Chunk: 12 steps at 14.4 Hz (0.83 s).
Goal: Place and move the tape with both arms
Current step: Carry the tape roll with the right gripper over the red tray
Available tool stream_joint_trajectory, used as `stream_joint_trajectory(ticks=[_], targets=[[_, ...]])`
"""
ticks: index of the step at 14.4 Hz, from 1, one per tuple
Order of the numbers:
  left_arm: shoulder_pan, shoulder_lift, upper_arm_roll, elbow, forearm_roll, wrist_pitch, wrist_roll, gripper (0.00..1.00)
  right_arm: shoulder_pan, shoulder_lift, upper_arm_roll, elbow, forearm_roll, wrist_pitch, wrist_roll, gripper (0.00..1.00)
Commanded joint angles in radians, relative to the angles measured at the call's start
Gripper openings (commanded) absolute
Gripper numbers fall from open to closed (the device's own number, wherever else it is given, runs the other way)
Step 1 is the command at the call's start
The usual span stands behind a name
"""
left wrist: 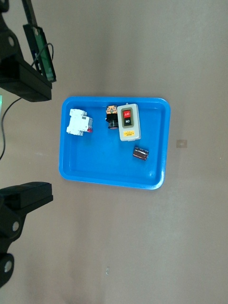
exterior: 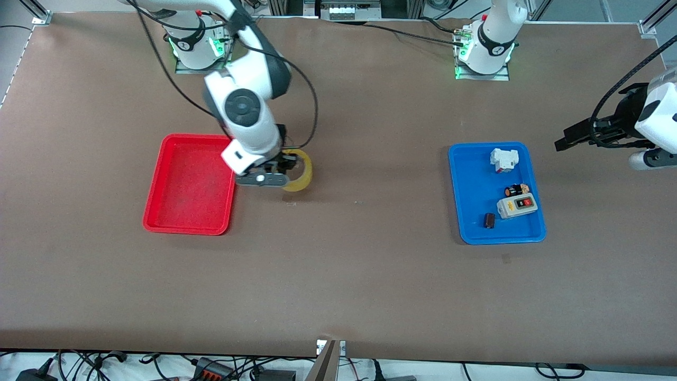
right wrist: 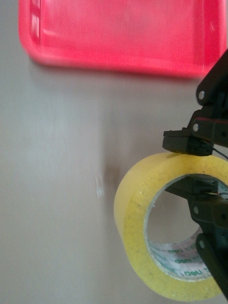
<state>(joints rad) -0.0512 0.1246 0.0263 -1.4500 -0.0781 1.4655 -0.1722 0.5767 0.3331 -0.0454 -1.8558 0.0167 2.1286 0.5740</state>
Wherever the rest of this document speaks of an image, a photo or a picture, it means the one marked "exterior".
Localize yellow packing tape roll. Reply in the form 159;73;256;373
282;149;314;193

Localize white circuit breaker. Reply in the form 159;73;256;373
490;148;519;175

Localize red plastic tray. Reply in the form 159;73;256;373
142;133;237;236

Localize blue plastic tray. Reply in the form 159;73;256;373
448;141;547;246

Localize white power strip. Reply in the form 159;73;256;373
328;0;382;22

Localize black floor plug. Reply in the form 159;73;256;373
370;360;419;381

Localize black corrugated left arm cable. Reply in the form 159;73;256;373
589;34;677;149

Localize black looped right arm cable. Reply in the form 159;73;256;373
227;11;319;151

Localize grey switch box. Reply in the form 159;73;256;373
497;194;539;220

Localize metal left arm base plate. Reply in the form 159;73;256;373
455;24;511;81

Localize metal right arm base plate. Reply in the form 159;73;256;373
175;36;234;75

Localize black cable on table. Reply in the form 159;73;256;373
365;20;462;46

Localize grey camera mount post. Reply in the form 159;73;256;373
304;339;347;381

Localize black floor cable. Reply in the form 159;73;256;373
56;349;192;381
534;362;589;379

